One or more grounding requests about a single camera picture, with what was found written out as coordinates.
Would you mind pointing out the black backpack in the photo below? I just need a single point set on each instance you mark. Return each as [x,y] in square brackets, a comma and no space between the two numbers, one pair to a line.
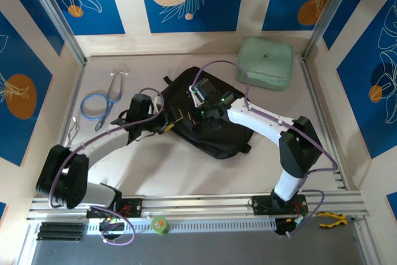
[217,144]

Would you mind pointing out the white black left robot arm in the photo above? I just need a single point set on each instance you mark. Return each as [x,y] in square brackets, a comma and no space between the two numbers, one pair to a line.
[105,144]

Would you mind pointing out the mint green zip case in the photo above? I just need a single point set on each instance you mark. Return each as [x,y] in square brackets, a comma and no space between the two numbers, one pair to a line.
[263,60]

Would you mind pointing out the blue stethoscope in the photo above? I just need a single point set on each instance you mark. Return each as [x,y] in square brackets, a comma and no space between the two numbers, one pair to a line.
[107,99]

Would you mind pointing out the green tape roll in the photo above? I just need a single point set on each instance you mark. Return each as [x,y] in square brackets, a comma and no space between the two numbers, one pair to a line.
[159,225]

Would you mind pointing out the black ribbed block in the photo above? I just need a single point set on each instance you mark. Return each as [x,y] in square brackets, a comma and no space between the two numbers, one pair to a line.
[60,231]

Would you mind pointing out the yellow black pliers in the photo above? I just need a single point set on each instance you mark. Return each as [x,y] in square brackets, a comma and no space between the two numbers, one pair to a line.
[333,219]

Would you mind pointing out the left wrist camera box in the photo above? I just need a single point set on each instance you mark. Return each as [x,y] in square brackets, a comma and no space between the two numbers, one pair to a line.
[141,106]

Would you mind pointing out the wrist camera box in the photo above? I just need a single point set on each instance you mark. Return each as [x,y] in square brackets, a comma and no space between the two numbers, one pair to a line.
[141,106]
[204,89]

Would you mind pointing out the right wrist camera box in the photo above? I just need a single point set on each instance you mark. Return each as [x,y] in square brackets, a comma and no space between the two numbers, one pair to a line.
[204,89]

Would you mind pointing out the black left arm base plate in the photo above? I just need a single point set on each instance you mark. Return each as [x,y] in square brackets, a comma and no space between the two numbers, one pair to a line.
[133,207]

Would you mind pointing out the aluminium rail frame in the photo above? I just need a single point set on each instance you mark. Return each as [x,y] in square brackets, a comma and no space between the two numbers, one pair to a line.
[192,204]

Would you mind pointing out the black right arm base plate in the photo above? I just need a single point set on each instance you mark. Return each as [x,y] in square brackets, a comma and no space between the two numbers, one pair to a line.
[263,205]

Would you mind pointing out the aluminium corner post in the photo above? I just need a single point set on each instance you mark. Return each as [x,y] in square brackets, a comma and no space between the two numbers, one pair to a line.
[328,13]
[59,20]

